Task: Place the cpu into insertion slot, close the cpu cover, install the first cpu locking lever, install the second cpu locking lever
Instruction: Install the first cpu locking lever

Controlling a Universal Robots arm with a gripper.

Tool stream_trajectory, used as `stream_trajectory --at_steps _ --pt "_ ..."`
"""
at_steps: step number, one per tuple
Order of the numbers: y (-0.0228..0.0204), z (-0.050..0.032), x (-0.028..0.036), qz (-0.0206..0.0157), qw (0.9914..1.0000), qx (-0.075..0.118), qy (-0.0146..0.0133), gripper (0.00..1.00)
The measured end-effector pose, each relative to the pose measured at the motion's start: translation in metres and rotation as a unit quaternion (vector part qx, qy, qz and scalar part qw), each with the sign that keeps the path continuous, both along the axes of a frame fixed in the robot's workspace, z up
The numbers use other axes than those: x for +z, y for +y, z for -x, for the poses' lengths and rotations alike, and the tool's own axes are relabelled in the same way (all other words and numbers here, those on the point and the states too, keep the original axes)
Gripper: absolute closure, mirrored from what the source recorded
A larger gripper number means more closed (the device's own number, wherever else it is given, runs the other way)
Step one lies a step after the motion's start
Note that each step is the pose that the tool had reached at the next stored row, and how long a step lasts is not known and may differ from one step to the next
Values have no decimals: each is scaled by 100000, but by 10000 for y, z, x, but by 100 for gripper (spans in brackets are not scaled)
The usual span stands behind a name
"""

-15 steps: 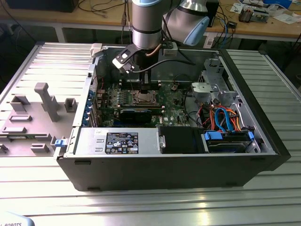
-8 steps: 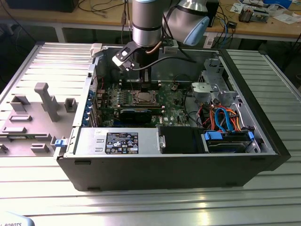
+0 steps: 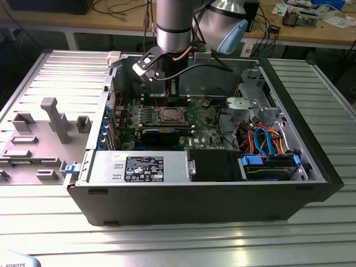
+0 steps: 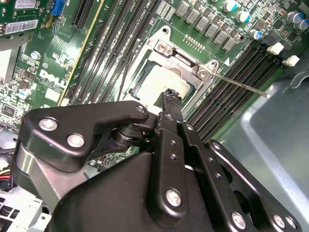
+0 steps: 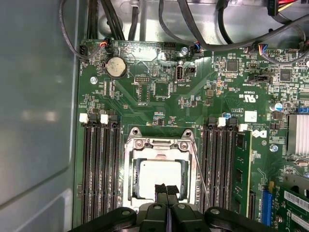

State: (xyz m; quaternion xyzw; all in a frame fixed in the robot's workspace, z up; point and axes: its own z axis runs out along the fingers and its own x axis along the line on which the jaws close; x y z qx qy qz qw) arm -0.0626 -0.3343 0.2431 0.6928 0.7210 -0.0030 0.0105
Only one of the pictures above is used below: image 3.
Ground copper CPU cooler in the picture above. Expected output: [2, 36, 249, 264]
[282, 7, 300, 28]

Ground black flat device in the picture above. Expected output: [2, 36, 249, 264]
[7, 0, 90, 16]

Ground metal component box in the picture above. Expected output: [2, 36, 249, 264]
[299, 10, 318, 28]

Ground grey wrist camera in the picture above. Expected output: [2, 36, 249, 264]
[193, 43, 212, 61]

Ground green motherboard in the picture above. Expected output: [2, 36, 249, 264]
[112, 96, 226, 152]

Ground green RAM stick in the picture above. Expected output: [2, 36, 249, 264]
[120, 124, 195, 131]

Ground wooden workbench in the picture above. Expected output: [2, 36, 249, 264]
[0, 0, 356, 51]

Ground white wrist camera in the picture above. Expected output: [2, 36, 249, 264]
[131, 46, 165, 82]

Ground grey parts rack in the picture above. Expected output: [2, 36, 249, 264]
[0, 97, 92, 186]

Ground black upright box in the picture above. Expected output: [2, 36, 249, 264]
[244, 0, 261, 33]

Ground hard disk blue carrier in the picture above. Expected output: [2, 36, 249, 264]
[240, 154, 303, 181]

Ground white plastic case latch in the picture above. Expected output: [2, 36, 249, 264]
[107, 51, 122, 68]

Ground grey power supply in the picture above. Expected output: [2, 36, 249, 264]
[91, 151, 192, 184]

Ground thin black wire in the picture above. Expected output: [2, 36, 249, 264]
[206, 87, 229, 98]

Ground black plastic disk bay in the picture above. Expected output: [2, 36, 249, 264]
[187, 149, 241, 183]

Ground black PC case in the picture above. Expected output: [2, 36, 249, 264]
[66, 51, 345, 226]

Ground black camera cable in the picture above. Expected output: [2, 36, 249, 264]
[154, 63, 234, 82]

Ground CPU socket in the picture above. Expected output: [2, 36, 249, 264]
[155, 105, 189, 125]

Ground RAM slot white clips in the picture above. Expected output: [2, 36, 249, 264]
[141, 98, 192, 103]

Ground metal socket cover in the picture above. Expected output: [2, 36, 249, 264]
[157, 106, 187, 124]

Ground pale blue teach pendant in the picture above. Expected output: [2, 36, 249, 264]
[0, 249, 42, 267]

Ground silver CPU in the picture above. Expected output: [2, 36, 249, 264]
[162, 108, 181, 121]

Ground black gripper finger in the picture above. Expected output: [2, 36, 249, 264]
[166, 79, 175, 107]
[174, 79, 181, 107]

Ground metal drive cage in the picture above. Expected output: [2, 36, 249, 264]
[225, 68, 281, 125]

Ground orange wire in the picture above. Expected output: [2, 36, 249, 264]
[239, 123, 293, 156]

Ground blue flat wire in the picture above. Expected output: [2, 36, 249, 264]
[253, 125, 280, 157]

